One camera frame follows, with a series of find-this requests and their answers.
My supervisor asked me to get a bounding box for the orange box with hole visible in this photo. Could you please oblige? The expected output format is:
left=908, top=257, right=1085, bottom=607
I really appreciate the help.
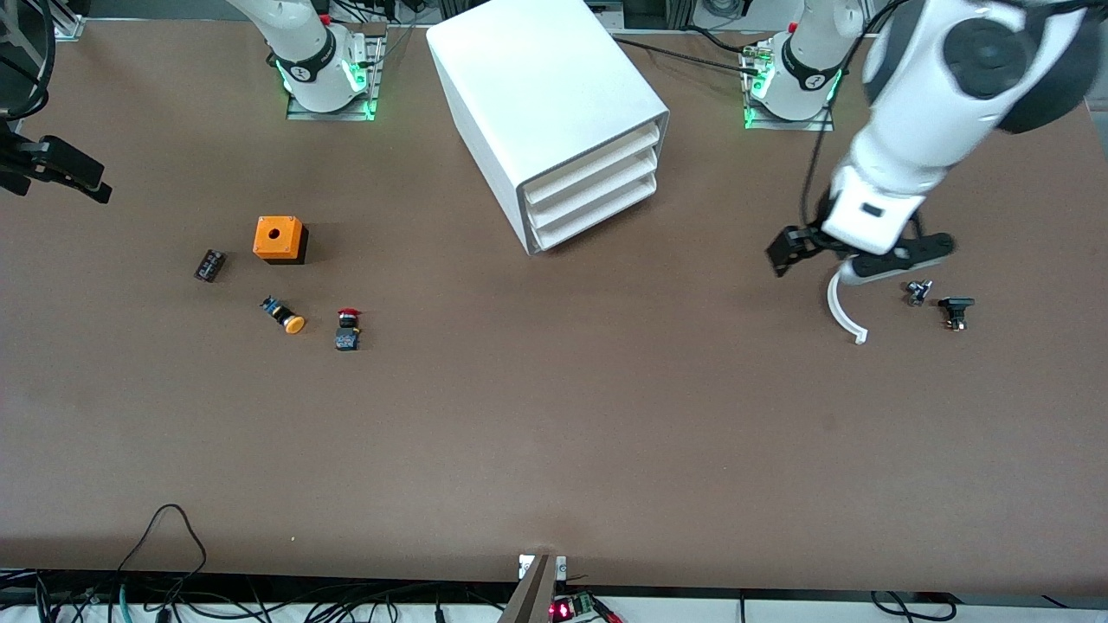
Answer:
left=253, top=216, right=309, bottom=265

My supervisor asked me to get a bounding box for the black cable bundle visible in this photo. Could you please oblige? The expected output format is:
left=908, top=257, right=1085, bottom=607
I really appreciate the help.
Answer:
left=0, top=567, right=520, bottom=623

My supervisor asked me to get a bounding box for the black base power cable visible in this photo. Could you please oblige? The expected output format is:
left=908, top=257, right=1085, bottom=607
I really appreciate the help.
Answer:
left=610, top=35, right=764, bottom=77

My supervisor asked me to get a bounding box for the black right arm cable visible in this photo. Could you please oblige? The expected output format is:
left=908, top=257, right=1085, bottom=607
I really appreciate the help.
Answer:
left=0, top=0, right=57, bottom=122

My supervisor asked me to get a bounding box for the circuit board with red light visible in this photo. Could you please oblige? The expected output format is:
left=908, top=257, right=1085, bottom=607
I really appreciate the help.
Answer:
left=550, top=593, right=607, bottom=623

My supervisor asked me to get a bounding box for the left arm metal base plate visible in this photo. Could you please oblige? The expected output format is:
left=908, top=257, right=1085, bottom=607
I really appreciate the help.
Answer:
left=742, top=48, right=836, bottom=132

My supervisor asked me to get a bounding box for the white semicircular bracket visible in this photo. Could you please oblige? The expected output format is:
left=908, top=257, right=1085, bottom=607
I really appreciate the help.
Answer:
left=827, top=264, right=869, bottom=345

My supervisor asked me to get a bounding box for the grey metal camera post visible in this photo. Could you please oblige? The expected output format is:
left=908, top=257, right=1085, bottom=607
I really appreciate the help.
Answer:
left=498, top=554, right=569, bottom=623

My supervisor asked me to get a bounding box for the black looped cable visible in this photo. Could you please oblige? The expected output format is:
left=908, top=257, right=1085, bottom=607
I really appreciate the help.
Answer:
left=117, top=504, right=209, bottom=607

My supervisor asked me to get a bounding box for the black coiled cable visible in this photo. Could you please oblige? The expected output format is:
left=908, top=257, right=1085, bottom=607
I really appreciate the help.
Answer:
left=870, top=590, right=958, bottom=623

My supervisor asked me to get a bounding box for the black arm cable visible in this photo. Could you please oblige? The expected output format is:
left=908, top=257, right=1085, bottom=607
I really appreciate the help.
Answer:
left=0, top=0, right=57, bottom=122
left=798, top=0, right=918, bottom=234

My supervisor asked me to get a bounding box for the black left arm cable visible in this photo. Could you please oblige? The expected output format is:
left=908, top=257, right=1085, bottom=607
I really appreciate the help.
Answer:
left=798, top=0, right=918, bottom=234

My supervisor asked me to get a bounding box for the white drawer cabinet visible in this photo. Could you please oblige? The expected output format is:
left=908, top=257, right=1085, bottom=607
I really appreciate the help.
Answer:
left=426, top=0, right=670, bottom=257

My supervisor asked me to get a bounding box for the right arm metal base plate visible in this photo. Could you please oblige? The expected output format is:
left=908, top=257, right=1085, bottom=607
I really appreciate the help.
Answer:
left=286, top=35, right=383, bottom=122

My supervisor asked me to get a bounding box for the orange push button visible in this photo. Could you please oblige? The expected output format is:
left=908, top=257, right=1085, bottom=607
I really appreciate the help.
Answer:
left=260, top=296, right=306, bottom=336

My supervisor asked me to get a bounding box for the white plastic drawer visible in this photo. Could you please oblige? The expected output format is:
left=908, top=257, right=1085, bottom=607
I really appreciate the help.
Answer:
left=523, top=123, right=664, bottom=209
left=530, top=171, right=659, bottom=254
left=526, top=145, right=664, bottom=230

